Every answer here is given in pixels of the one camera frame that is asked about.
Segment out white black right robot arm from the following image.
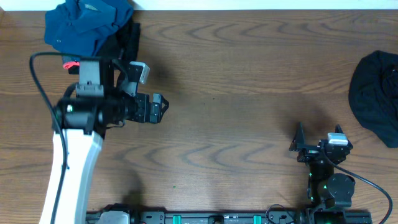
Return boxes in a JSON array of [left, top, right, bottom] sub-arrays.
[[289, 123, 355, 224]]

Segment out black garment at right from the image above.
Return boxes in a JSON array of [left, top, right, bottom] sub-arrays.
[[348, 50, 397, 148]]

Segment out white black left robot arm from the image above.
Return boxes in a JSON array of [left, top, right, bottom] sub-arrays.
[[40, 58, 169, 223]]

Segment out blue polo shirt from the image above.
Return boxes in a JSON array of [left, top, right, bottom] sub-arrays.
[[44, 0, 134, 56]]

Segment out black folded garment red trim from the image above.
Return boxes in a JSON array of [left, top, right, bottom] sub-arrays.
[[54, 18, 141, 75]]

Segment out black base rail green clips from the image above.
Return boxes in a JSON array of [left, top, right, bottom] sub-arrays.
[[83, 204, 373, 224]]

